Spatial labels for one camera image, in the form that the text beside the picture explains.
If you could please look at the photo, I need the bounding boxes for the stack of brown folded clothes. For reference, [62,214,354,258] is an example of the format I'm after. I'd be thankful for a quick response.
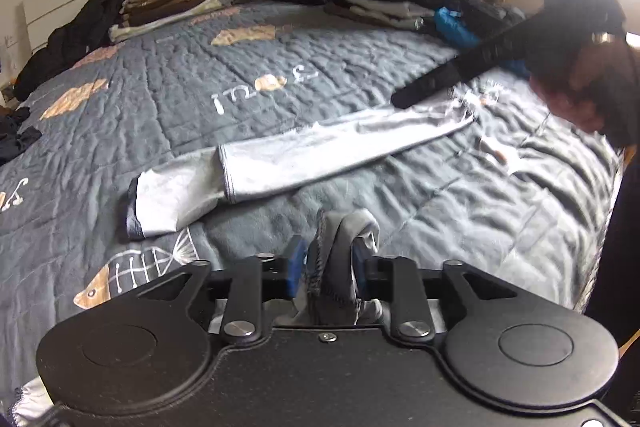
[109,0,241,44]

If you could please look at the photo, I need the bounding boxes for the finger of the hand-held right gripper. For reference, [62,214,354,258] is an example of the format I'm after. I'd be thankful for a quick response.
[390,13,557,110]

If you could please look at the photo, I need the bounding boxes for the grey printed bedspread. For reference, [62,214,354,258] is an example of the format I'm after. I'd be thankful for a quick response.
[0,0,621,427]

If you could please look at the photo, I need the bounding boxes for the person's dark clothing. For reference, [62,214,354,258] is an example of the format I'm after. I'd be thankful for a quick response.
[582,142,640,358]

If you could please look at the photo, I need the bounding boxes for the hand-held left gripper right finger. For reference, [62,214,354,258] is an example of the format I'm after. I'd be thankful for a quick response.
[351,238,519,343]

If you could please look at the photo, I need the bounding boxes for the blue cloth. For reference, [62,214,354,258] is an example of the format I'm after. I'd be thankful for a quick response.
[433,6,528,80]

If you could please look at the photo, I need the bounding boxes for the black jacket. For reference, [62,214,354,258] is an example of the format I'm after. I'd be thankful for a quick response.
[12,0,161,102]

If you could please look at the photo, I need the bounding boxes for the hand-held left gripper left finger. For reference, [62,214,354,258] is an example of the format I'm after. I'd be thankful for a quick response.
[136,235,308,346]

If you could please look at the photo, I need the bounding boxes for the person's right hand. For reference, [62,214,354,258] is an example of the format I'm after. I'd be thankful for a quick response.
[529,38,640,134]

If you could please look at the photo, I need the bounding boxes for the black crumpled clothes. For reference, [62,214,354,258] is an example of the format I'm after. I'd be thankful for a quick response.
[0,107,43,164]

